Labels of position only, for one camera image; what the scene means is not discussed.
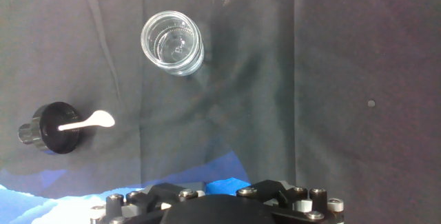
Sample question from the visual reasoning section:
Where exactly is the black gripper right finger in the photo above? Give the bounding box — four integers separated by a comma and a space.
236, 179, 345, 224

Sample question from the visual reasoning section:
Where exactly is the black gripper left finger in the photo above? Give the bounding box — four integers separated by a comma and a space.
90, 181, 207, 224

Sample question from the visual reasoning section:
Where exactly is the clear glass jar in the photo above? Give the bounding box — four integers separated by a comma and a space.
140, 10, 205, 77

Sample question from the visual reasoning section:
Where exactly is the black cloth with blue print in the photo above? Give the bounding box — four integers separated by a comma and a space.
0, 0, 441, 224

